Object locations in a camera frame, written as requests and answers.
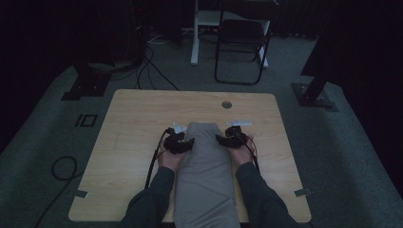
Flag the grey pants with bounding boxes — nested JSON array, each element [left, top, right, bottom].
[[173, 122, 241, 228]]

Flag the white desk frame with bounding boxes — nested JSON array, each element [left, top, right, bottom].
[[190, 0, 270, 69]]

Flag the black stand base plate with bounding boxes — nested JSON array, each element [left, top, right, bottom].
[[61, 62, 112, 102]]

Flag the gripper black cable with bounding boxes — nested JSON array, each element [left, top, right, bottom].
[[233, 131, 261, 176], [144, 126, 175, 190]]

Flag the person's left hand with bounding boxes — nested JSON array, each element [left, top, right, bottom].
[[157, 141, 186, 173]]

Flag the black post with base plate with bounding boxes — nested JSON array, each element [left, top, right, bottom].
[[291, 74, 339, 113]]

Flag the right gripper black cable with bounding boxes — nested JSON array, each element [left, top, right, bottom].
[[233, 131, 261, 176]]

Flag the person's right hand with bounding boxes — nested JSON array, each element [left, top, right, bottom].
[[227, 136, 257, 167]]

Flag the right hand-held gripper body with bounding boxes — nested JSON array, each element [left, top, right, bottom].
[[224, 119, 253, 150]]

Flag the black looped floor cable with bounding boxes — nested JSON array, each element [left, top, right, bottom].
[[33, 155, 86, 228]]

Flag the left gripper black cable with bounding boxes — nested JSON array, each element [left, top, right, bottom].
[[144, 126, 175, 190]]

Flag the black floor cables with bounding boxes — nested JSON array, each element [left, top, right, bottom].
[[134, 46, 181, 91]]

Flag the grey round stand base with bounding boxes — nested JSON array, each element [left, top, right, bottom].
[[87, 60, 135, 73]]

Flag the grey tape strip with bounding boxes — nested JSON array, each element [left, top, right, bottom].
[[72, 188, 89, 200], [293, 187, 313, 198]]

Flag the black folding chair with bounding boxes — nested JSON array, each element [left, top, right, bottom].
[[214, 0, 281, 86]]

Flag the white floor cable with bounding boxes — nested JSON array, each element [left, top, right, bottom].
[[146, 32, 173, 46]]

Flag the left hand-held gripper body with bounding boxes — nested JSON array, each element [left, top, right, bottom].
[[163, 122, 188, 156]]

